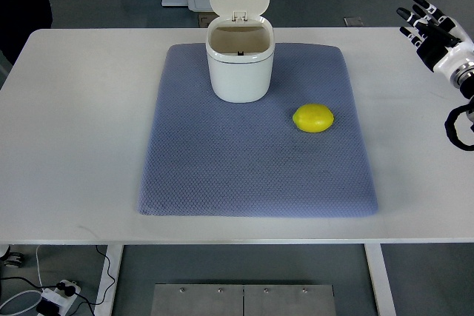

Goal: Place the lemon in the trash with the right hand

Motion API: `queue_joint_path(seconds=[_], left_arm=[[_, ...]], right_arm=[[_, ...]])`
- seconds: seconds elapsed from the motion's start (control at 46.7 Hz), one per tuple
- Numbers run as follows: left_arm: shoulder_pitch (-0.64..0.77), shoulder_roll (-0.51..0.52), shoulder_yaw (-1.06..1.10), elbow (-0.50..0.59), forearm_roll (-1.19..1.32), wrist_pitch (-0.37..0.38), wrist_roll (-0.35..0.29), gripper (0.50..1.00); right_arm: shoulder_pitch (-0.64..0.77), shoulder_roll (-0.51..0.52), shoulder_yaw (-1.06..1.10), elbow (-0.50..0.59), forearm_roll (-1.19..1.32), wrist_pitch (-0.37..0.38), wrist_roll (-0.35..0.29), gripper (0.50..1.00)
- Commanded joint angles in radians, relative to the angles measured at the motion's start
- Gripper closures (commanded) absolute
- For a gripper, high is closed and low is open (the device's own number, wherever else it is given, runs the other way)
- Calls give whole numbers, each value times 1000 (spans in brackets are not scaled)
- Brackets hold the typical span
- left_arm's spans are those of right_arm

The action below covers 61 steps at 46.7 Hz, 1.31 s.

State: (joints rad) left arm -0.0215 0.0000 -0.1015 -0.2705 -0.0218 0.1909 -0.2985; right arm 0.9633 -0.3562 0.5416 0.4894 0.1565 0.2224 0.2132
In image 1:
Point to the metal floor plate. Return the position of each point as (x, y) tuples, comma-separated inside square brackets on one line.
[(247, 299)]

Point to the white trash bin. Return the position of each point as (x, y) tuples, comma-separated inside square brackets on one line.
[(240, 46)]

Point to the white table leg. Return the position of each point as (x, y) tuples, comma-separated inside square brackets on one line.
[(379, 279), (109, 280)]

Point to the white power strip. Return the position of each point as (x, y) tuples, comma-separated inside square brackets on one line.
[(58, 301)]

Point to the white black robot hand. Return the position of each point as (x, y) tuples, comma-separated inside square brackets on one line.
[(439, 40)]

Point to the white table leg left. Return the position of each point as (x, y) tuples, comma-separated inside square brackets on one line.
[(109, 280)]

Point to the white table leg right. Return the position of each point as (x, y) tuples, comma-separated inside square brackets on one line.
[(379, 279)]

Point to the yellow lemon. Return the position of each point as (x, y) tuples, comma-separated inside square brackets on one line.
[(313, 118)]

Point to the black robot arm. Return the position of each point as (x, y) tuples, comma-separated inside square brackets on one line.
[(462, 79)]

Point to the dark clothed person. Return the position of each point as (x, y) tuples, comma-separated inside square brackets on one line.
[(19, 19)]

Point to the blue textured mat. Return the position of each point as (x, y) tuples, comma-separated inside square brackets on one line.
[(208, 157)]

